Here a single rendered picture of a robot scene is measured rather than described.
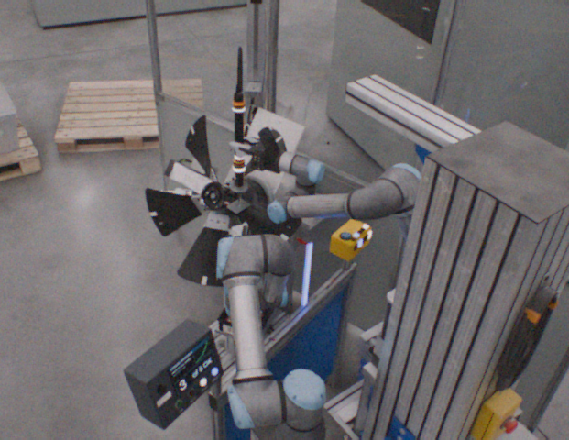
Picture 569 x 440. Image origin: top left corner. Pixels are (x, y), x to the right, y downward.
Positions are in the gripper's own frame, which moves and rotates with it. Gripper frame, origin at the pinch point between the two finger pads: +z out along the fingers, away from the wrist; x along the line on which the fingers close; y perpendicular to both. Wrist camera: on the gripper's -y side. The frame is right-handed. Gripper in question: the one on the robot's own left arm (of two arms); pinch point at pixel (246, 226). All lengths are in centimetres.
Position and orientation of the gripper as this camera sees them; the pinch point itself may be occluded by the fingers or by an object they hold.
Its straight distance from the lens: 227.3
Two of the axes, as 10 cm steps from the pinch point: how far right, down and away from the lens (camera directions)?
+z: 0.2, -6.2, 7.8
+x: 0.6, 7.8, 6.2
